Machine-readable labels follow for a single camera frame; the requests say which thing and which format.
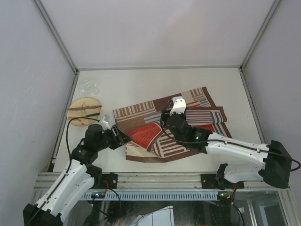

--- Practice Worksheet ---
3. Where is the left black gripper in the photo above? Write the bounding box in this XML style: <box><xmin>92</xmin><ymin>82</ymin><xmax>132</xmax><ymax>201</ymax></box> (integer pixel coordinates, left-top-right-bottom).
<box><xmin>95</xmin><ymin>124</ymin><xmax>133</xmax><ymax>152</ymax></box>

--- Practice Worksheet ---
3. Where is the patchwork striped placemat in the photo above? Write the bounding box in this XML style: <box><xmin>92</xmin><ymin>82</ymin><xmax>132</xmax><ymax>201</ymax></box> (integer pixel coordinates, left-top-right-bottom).
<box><xmin>113</xmin><ymin>87</ymin><xmax>231</xmax><ymax>163</ymax></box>

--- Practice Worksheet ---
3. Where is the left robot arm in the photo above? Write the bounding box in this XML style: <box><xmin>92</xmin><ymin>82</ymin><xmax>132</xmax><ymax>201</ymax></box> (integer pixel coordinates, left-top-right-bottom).
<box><xmin>23</xmin><ymin>124</ymin><xmax>132</xmax><ymax>226</ymax></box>

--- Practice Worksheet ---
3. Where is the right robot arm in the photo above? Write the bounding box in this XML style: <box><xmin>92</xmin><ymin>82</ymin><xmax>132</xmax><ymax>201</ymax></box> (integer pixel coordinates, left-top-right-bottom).
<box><xmin>160</xmin><ymin>110</ymin><xmax>293</xmax><ymax>189</ymax></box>

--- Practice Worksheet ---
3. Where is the brown wooden knife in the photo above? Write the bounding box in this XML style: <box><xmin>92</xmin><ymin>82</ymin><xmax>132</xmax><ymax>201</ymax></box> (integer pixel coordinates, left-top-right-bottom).
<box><xmin>67</xmin><ymin>105</ymin><xmax>102</xmax><ymax>111</ymax></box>

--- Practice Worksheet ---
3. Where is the round wooden plate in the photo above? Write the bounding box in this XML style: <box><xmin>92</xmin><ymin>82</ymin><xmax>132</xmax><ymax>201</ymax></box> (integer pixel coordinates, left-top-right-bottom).
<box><xmin>67</xmin><ymin>97</ymin><xmax>102</xmax><ymax>126</ymax></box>

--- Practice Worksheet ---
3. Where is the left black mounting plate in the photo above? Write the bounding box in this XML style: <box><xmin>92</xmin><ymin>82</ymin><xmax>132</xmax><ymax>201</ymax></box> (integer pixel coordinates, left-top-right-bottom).
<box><xmin>100</xmin><ymin>173</ymin><xmax>118</xmax><ymax>189</ymax></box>

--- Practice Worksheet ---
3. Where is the black mounting plate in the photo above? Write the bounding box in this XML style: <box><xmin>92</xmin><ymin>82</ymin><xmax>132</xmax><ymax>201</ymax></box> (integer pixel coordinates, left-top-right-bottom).
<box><xmin>100</xmin><ymin>173</ymin><xmax>118</xmax><ymax>189</ymax></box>
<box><xmin>200</xmin><ymin>173</ymin><xmax>219</xmax><ymax>189</ymax></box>

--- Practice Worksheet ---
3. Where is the clear glass cup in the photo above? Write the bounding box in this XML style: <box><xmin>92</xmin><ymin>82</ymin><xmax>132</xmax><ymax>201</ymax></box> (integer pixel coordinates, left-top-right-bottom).
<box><xmin>79</xmin><ymin>78</ymin><xmax>99</xmax><ymax>97</ymax></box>

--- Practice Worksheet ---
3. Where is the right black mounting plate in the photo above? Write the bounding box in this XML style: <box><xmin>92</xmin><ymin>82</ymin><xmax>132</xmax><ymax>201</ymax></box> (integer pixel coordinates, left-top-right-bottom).
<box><xmin>200</xmin><ymin>173</ymin><xmax>219</xmax><ymax>189</ymax></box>

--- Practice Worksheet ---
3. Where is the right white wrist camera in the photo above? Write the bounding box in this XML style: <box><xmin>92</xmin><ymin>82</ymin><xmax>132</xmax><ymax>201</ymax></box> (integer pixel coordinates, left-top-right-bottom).
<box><xmin>169</xmin><ymin>96</ymin><xmax>186</xmax><ymax>116</ymax></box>

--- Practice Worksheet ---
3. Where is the dark handled fork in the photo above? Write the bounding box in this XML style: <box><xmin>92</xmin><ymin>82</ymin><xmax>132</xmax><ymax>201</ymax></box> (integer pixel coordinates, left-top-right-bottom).
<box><xmin>78</xmin><ymin>113</ymin><xmax>100</xmax><ymax>118</ymax></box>

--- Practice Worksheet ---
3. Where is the left camera black cable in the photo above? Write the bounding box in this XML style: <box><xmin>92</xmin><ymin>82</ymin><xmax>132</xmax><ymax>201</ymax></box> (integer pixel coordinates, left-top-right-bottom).
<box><xmin>23</xmin><ymin>117</ymin><xmax>102</xmax><ymax>226</ymax></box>

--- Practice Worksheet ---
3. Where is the aluminium front rail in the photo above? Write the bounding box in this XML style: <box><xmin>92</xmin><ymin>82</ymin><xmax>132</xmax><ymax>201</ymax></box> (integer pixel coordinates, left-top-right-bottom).
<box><xmin>35</xmin><ymin>171</ymin><xmax>292</xmax><ymax>189</ymax></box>

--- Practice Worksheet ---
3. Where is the perforated blue cable tray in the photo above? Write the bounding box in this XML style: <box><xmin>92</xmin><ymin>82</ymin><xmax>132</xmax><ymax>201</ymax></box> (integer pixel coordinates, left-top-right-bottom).
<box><xmin>81</xmin><ymin>191</ymin><xmax>218</xmax><ymax>201</ymax></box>

